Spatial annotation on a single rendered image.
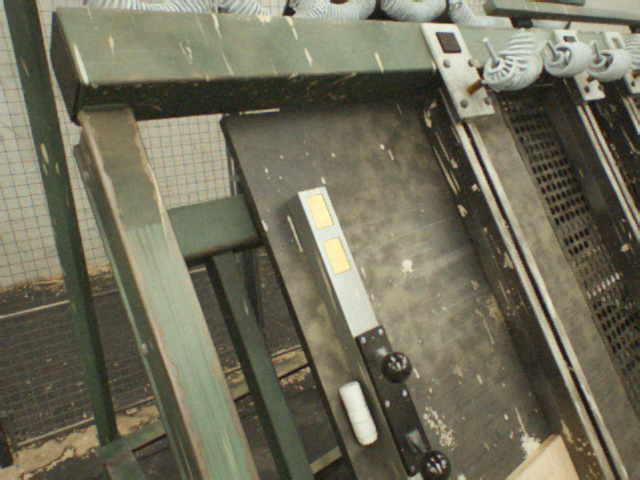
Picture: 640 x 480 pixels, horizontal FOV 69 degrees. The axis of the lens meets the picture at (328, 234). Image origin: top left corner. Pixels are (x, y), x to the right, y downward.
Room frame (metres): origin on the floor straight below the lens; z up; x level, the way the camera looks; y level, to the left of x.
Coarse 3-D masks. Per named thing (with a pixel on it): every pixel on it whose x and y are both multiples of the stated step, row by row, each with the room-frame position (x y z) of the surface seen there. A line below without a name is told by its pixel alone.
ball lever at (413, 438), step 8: (408, 432) 0.51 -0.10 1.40; (416, 432) 0.50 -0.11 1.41; (408, 440) 0.50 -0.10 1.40; (416, 440) 0.49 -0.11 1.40; (416, 448) 0.47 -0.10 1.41; (424, 448) 0.46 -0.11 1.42; (424, 456) 0.42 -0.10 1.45; (432, 456) 0.41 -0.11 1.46; (440, 456) 0.41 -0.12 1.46; (424, 464) 0.41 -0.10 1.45; (432, 464) 0.40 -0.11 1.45; (440, 464) 0.40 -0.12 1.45; (448, 464) 0.41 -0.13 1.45; (424, 472) 0.40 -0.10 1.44; (432, 472) 0.40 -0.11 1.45; (440, 472) 0.40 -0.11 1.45; (448, 472) 0.40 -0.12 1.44
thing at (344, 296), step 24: (312, 192) 0.67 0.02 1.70; (312, 216) 0.64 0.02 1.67; (312, 240) 0.63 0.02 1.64; (312, 264) 0.63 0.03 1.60; (336, 288) 0.59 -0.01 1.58; (360, 288) 0.61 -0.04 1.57; (336, 312) 0.59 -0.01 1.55; (360, 312) 0.59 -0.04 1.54; (360, 360) 0.55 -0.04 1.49; (360, 384) 0.55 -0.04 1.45; (384, 432) 0.51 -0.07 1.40; (384, 456) 0.51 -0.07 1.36
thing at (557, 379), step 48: (432, 48) 0.90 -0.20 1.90; (528, 48) 0.81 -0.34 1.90; (432, 96) 0.92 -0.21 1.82; (480, 96) 0.90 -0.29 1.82; (432, 144) 0.92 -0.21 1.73; (480, 144) 0.89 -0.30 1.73; (480, 192) 0.83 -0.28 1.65; (480, 240) 0.82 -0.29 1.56; (528, 288) 0.75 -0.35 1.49; (528, 336) 0.73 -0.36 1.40; (576, 384) 0.69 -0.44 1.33; (576, 432) 0.65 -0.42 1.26
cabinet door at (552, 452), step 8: (552, 440) 0.66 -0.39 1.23; (560, 440) 0.66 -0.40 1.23; (544, 448) 0.64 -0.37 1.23; (552, 448) 0.64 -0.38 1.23; (560, 448) 0.65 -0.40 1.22; (536, 456) 0.62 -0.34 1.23; (544, 456) 0.63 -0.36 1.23; (552, 456) 0.63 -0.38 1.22; (560, 456) 0.64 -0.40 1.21; (568, 456) 0.65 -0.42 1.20; (528, 464) 0.61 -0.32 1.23; (536, 464) 0.61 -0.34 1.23; (544, 464) 0.62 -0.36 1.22; (552, 464) 0.62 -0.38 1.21; (560, 464) 0.63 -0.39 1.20; (568, 464) 0.64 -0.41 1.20; (512, 472) 0.60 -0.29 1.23; (520, 472) 0.59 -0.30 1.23; (528, 472) 0.59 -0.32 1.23; (536, 472) 0.60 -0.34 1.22; (544, 472) 0.61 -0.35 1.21; (552, 472) 0.61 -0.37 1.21; (560, 472) 0.62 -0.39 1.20; (568, 472) 0.63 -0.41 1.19
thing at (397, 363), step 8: (376, 352) 0.55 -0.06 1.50; (384, 352) 0.55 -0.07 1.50; (392, 352) 0.47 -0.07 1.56; (400, 352) 0.47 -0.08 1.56; (376, 360) 0.55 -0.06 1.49; (384, 360) 0.46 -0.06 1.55; (392, 360) 0.45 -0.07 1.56; (400, 360) 0.45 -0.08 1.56; (408, 360) 0.46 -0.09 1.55; (384, 368) 0.45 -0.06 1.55; (392, 368) 0.45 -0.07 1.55; (400, 368) 0.45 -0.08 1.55; (408, 368) 0.45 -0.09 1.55; (384, 376) 0.45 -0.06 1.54; (392, 376) 0.45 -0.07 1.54; (400, 376) 0.44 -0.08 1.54; (408, 376) 0.45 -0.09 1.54
